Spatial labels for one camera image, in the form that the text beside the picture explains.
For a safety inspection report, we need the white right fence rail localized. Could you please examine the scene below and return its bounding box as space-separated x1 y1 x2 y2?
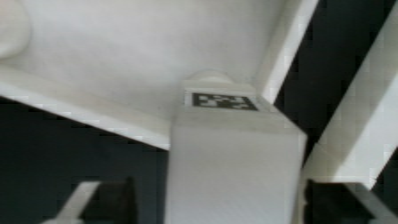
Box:
304 6 398 188

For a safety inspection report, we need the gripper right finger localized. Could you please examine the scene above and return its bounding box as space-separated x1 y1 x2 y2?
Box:
302 180 398 224

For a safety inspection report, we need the white table leg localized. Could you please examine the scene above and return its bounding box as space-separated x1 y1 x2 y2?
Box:
165 70 306 224

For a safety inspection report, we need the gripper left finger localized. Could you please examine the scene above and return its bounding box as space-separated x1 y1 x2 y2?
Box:
41 177 138 224

